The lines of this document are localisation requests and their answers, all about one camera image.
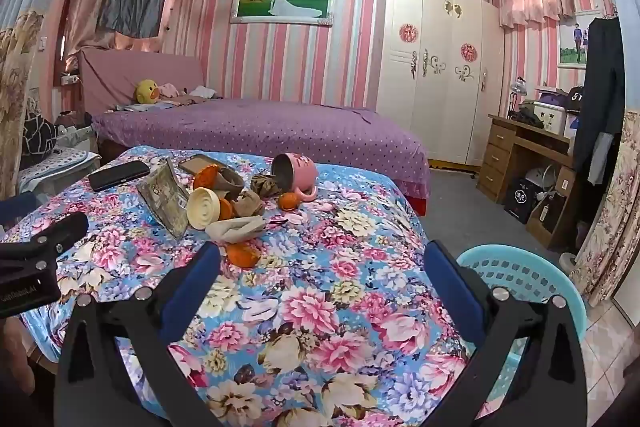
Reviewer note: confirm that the brown phone case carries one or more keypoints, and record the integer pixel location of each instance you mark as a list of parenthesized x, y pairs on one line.
[(200, 163)]

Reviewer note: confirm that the pink cloth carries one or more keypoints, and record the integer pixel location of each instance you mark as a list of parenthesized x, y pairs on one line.
[(170, 90)]

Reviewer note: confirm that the cream round plastic lid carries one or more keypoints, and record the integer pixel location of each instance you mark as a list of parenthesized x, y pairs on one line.
[(204, 208)]

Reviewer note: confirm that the red round paper decoration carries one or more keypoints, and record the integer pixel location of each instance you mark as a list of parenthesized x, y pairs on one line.
[(469, 52), (408, 32)]

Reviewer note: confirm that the pink covered headboard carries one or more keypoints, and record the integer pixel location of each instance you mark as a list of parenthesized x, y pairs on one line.
[(130, 69)]

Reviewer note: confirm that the tangerine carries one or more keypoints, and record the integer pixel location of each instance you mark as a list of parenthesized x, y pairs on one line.
[(288, 201)]

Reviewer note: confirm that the orange round plastic lid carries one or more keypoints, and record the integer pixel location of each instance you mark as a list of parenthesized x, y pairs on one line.
[(226, 208), (242, 254)]

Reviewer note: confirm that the orange ribbed cap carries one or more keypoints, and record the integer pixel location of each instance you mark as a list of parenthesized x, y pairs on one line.
[(204, 178)]

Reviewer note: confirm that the pink metal-lined mug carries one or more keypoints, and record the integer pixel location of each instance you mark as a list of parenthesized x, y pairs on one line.
[(300, 172)]

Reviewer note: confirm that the person's left hand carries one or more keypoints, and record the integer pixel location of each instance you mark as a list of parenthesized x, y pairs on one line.
[(17, 347)]

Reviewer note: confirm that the cardboard box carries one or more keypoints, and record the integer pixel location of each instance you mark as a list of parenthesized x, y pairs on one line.
[(547, 217)]

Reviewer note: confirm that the white wardrobe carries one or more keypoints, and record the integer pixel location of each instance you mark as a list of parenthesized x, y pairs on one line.
[(445, 102)]

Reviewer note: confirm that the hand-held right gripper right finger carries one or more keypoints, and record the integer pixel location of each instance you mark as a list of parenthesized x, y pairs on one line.
[(457, 292)]

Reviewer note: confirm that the dark green bag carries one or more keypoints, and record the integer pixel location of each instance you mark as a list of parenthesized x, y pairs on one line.
[(531, 116)]

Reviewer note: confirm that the white appliance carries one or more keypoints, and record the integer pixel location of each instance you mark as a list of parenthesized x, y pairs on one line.
[(541, 177)]

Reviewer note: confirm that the power strip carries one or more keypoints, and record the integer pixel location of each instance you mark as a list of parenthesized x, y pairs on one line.
[(69, 79)]

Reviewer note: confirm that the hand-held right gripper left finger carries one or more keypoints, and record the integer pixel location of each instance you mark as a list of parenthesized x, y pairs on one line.
[(192, 292)]

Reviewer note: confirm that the black bag with white print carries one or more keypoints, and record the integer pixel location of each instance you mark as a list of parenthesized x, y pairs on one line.
[(576, 99)]

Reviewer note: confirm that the black patterned cushion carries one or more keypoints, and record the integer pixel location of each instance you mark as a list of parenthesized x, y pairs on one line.
[(39, 139)]

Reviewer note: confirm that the white dotted cloth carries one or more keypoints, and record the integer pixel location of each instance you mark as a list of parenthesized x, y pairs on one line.
[(55, 167)]

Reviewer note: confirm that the silver snack packet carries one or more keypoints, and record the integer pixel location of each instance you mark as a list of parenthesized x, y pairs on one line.
[(162, 199)]

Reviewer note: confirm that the golden floral curtain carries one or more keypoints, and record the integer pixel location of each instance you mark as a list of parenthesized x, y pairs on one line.
[(20, 77)]

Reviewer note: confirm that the floral printed blanket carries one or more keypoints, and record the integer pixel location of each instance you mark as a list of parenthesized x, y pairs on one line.
[(325, 307)]

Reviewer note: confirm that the wooden desk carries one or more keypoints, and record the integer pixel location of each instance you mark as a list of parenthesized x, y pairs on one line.
[(500, 157)]

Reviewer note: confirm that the yellow duck plush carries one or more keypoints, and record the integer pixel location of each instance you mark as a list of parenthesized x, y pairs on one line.
[(147, 91)]

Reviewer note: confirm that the brown cloth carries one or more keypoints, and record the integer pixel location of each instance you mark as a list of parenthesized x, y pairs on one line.
[(265, 184)]

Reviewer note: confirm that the white round fan base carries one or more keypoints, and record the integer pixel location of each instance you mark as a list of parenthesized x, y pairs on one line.
[(568, 263)]

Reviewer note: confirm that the purple dotted bed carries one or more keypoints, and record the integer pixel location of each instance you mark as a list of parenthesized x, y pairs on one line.
[(300, 127)]

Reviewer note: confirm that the wall poster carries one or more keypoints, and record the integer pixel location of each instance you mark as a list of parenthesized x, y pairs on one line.
[(574, 42)]

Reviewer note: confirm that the black hanging garment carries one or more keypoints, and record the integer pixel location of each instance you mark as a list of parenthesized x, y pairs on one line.
[(602, 97)]

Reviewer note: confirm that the desk lamp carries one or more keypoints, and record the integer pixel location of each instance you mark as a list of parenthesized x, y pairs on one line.
[(517, 89)]

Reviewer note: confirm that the teal plastic basket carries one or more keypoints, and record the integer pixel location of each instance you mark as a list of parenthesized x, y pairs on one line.
[(525, 277)]

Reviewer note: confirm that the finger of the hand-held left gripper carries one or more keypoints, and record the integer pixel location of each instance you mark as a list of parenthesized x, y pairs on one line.
[(60, 232), (15, 209)]

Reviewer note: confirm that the black box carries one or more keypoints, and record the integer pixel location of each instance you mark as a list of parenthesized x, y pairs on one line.
[(521, 202)]

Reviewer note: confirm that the white storage box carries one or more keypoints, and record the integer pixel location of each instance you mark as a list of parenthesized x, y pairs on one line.
[(549, 118)]

